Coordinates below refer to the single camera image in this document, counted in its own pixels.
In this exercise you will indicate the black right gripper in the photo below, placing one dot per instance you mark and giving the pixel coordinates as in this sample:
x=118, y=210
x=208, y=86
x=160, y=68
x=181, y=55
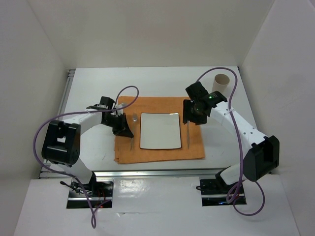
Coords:
x=187, y=115

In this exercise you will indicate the orange cloth placemat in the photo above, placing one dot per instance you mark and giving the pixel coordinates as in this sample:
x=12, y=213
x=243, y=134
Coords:
x=123, y=154

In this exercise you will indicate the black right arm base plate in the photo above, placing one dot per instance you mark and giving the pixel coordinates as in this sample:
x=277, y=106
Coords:
x=212, y=194

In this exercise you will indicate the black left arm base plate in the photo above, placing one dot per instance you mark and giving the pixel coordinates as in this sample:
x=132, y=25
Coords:
x=103, y=197

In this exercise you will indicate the beige paper cup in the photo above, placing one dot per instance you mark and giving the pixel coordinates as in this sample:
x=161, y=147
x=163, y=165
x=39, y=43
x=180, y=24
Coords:
x=220, y=83

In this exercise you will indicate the white square plate black rim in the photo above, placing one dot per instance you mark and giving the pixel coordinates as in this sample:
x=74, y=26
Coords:
x=160, y=131

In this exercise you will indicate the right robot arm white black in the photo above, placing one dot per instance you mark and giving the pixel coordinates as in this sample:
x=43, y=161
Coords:
x=260, y=153

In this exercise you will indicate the silver knife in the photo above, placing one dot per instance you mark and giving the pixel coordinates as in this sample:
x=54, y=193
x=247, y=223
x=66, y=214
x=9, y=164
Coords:
x=188, y=137

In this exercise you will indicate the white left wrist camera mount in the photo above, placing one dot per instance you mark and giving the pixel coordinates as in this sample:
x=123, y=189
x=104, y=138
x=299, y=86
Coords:
x=120, y=109

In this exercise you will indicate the silver spoon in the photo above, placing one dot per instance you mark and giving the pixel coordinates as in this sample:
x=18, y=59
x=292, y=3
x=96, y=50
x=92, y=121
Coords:
x=134, y=119

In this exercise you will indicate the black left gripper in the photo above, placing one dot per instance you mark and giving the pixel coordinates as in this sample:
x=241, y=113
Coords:
x=123, y=129

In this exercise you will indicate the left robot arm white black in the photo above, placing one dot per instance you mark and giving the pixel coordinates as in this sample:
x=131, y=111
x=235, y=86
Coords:
x=63, y=140

